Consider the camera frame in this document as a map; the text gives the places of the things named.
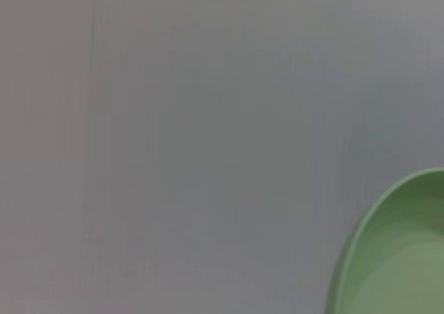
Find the green round plate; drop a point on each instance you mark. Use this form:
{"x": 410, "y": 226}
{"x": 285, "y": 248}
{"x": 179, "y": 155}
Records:
{"x": 399, "y": 258}

